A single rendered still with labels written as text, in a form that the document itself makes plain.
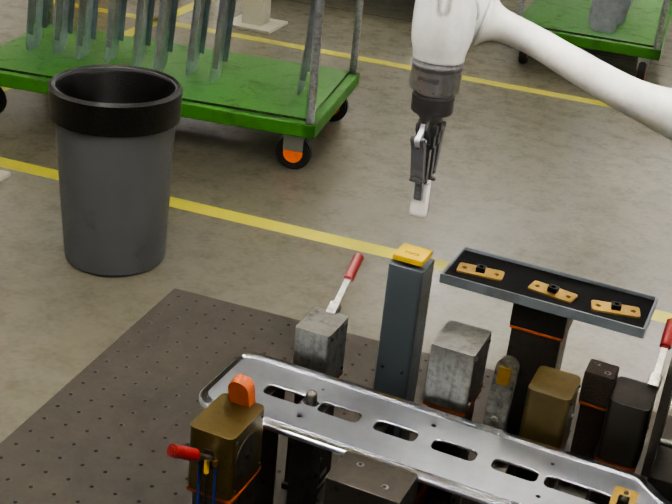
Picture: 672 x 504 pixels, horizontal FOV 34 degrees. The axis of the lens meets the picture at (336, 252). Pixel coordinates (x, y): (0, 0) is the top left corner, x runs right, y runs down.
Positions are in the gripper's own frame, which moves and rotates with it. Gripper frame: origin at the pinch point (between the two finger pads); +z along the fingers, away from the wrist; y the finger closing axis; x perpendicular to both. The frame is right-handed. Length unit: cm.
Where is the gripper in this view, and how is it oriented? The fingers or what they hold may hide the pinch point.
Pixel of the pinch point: (420, 197)
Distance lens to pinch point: 203.3
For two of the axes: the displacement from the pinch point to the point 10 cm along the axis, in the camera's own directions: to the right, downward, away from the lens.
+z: -0.9, 9.0, 4.3
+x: 9.1, 2.5, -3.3
